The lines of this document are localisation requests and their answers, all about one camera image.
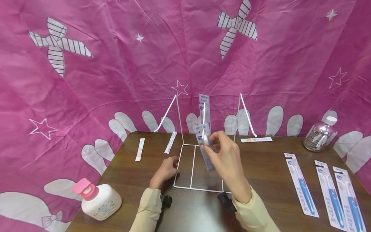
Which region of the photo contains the person's left hand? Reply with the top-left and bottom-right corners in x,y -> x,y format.
149,156 -> 181,190

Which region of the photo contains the person's right hand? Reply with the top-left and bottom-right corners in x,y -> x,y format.
200,130 -> 252,204

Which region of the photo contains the toothbrush packet with blue handle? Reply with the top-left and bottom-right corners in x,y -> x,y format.
332,166 -> 367,232
194,124 -> 216,172
284,153 -> 320,218
314,160 -> 347,231

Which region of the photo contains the white wire display rack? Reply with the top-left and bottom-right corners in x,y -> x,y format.
153,93 -> 258,194

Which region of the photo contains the person's left forearm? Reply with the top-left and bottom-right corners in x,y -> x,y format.
128,188 -> 163,232

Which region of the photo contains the person's right forearm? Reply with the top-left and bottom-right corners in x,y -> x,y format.
231,186 -> 281,232

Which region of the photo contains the black wrist band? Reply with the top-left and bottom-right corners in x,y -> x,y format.
217,191 -> 238,213
159,194 -> 173,208

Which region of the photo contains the hanging toothbrush packet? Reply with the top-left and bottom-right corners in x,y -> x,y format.
198,94 -> 210,127

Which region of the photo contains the white bottle with pink cap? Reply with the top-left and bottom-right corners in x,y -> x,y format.
72,178 -> 122,221

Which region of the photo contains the clear bottle with white cap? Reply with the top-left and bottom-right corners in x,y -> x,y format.
303,116 -> 338,152

